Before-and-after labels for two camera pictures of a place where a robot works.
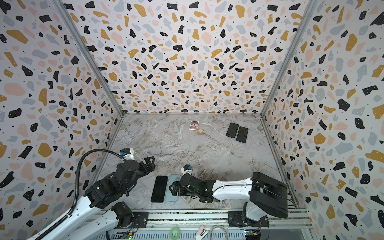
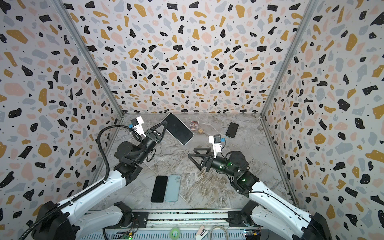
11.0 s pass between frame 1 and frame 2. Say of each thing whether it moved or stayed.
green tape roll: stayed
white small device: stayed
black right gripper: moved
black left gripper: moved
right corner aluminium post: stayed
